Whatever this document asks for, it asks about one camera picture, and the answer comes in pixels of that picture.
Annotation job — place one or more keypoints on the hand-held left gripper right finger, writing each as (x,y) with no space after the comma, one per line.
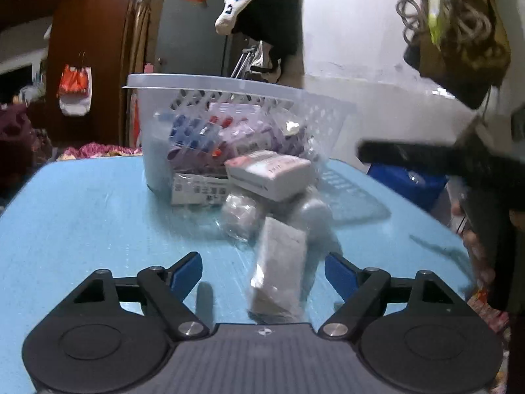
(340,274)

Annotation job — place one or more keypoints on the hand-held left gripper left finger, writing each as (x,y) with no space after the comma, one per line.
(186,273)

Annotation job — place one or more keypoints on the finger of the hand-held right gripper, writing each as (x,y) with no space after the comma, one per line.
(406,154)

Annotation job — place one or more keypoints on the pale round packet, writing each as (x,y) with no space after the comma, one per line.
(242,215)
(316,217)

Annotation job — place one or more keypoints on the white box black print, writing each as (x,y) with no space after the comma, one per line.
(197,191)

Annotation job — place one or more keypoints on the white box red print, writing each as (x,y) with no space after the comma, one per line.
(266,174)

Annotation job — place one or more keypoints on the white plastic basket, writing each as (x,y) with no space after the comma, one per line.
(151,152)

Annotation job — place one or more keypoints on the mauve box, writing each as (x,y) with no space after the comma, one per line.
(250,139)

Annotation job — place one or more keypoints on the pink beige box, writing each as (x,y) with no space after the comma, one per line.
(233,113)

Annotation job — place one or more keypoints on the person's right hand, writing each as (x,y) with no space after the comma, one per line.
(473,246)

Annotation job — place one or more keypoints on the blue bin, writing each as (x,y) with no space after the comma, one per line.
(410,188)

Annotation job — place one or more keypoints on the olive hanging bag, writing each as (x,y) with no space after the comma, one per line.
(471,74)

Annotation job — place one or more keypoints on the colourful packets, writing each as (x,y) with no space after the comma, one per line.
(488,312)

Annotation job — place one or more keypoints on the pink floral blanket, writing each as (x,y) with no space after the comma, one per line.
(94,150)

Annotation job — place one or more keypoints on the metal crutch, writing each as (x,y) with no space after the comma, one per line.
(246,61)

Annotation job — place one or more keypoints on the black hanging garment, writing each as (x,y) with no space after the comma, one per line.
(270,24)

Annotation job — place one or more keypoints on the maroon cloth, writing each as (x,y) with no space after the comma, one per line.
(20,139)

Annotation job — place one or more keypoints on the red white plastic bag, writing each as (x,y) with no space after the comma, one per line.
(74,90)

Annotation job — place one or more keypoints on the white lettered cap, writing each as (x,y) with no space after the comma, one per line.
(233,8)

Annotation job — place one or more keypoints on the grey door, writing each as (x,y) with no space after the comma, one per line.
(184,37)

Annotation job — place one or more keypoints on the wooden planks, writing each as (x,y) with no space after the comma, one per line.
(141,28)

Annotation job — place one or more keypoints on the brown wooden wardrobe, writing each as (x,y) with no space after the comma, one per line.
(90,28)

